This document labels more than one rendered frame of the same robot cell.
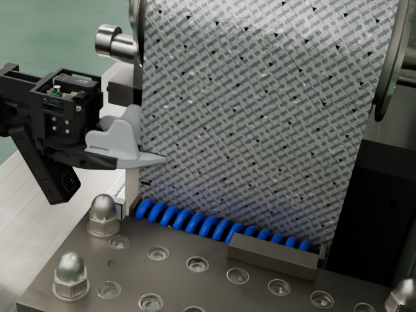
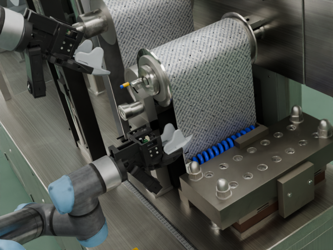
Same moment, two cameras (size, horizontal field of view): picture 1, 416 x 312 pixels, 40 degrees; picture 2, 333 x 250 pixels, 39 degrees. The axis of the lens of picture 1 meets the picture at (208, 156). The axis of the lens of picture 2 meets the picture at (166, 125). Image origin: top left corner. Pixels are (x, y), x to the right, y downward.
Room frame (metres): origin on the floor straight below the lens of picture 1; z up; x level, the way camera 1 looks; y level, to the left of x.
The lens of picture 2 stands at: (-0.17, 0.69, 1.76)
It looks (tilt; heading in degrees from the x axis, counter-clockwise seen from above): 33 degrees down; 321
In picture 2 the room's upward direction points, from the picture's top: 12 degrees counter-clockwise
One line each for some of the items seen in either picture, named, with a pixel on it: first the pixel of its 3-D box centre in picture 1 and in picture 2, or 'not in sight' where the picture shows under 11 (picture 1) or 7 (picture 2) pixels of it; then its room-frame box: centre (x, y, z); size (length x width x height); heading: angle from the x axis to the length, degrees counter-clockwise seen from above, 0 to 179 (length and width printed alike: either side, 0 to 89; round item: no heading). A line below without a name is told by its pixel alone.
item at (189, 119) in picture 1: (240, 163); (217, 114); (0.53, -0.04, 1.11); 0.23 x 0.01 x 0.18; 77
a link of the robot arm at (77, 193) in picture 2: not in sight; (76, 190); (0.62, 0.35, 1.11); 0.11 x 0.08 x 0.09; 77
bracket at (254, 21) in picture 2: not in sight; (249, 21); (0.55, -0.22, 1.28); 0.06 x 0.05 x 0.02; 77
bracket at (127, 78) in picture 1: (134, 134); (148, 146); (0.66, 0.10, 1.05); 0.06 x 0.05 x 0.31; 77
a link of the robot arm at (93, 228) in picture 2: not in sight; (82, 220); (0.63, 0.36, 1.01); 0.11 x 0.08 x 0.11; 33
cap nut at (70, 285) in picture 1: (70, 271); (222, 186); (0.39, 0.12, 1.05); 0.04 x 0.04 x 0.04
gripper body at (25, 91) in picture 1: (46, 111); (137, 154); (0.58, 0.19, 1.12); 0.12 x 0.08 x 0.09; 77
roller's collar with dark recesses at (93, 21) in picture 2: not in sight; (92, 23); (0.86, 0.04, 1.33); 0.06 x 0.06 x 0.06; 77
